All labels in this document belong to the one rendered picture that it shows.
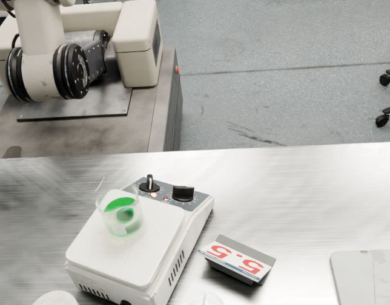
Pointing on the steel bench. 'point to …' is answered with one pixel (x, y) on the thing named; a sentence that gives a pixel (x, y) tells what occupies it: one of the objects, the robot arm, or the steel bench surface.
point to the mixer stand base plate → (366, 276)
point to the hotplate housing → (111, 288)
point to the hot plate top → (86, 254)
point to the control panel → (166, 190)
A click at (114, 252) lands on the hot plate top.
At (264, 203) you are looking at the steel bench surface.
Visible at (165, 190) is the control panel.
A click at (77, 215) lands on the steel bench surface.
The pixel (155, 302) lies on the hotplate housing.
